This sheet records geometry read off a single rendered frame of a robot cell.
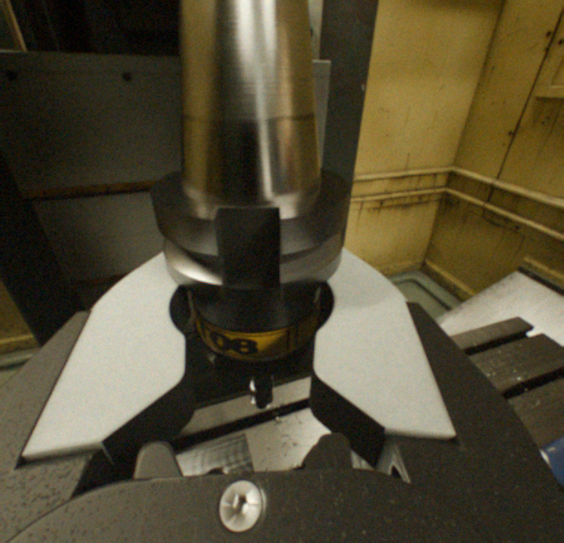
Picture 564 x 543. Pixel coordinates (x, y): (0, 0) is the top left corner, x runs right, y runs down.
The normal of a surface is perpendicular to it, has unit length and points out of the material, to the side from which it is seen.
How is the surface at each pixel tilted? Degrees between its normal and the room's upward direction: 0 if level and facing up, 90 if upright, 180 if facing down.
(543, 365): 0
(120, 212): 89
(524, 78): 90
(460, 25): 90
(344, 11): 90
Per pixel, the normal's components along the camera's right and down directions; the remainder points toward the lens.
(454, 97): 0.32, 0.50
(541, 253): -0.94, 0.16
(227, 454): 0.02, -0.85
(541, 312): -0.37, -0.71
